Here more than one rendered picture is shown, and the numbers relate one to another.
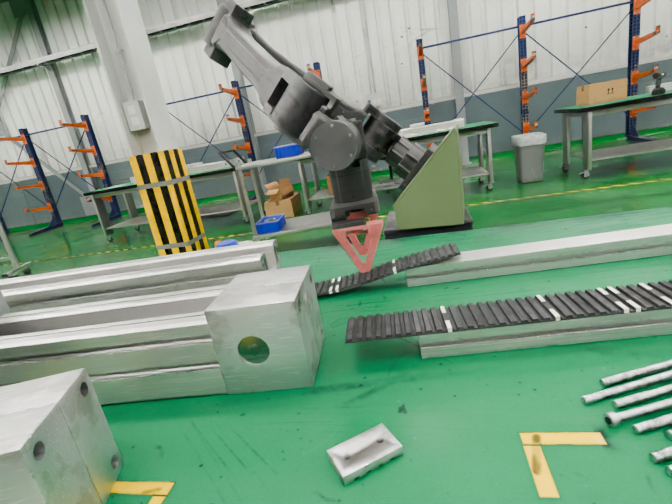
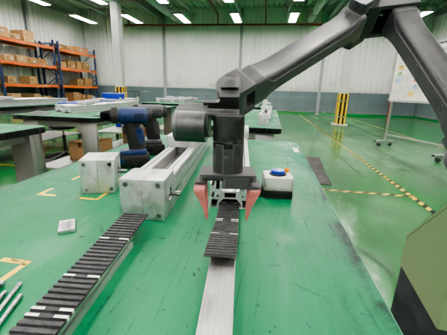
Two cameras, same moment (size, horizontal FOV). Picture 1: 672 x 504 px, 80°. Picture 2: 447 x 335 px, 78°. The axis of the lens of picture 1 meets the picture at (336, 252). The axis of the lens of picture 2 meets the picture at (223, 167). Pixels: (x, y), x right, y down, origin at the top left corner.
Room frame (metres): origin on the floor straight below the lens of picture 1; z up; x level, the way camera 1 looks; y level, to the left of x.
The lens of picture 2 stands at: (0.52, -0.54, 1.06)
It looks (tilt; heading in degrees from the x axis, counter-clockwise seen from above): 16 degrees down; 85
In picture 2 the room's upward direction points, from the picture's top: 2 degrees clockwise
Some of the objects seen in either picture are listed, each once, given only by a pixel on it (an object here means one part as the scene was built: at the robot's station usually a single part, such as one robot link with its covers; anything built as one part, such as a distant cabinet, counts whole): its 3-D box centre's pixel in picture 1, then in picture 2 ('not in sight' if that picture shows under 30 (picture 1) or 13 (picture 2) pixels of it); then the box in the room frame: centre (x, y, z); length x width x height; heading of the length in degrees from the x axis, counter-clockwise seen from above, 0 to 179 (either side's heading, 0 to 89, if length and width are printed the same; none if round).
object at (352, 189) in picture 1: (351, 185); (227, 161); (0.57, -0.04, 0.94); 0.10 x 0.07 x 0.07; 174
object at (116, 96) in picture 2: not in sight; (119, 116); (-1.10, 5.26, 0.50); 1.03 x 0.55 x 1.01; 81
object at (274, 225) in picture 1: (294, 196); not in sight; (3.68, 0.28, 0.50); 1.03 x 0.55 x 1.01; 88
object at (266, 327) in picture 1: (274, 320); (153, 193); (0.41, 0.08, 0.83); 0.12 x 0.09 x 0.10; 172
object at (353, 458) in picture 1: (364, 452); (66, 226); (0.25, 0.01, 0.78); 0.05 x 0.03 x 0.01; 112
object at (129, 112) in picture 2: not in sight; (124, 137); (0.25, 0.48, 0.89); 0.20 x 0.08 x 0.22; 13
